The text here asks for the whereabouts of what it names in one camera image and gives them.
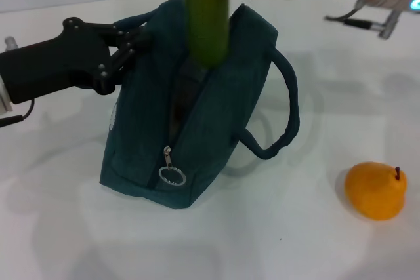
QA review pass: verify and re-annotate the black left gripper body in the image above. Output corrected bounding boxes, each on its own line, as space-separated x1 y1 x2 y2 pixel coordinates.
0 16 116 106

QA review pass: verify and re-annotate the green cucumber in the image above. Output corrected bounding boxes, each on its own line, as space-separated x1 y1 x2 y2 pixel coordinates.
182 0 230 70

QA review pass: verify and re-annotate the dark teal fabric lunch bag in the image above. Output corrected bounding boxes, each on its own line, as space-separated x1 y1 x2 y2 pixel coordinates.
99 0 301 210

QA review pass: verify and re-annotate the orange pear-shaped fruit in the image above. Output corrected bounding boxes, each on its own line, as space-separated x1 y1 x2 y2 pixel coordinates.
344 161 408 221

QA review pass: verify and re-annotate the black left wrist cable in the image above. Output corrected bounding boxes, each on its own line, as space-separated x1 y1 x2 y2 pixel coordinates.
0 98 35 129

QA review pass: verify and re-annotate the grey right wrist cable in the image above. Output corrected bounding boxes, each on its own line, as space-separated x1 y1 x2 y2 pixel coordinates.
324 0 403 40

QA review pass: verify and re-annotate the silver zipper pull ring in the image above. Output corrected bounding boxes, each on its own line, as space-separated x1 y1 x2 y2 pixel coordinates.
158 145 187 188

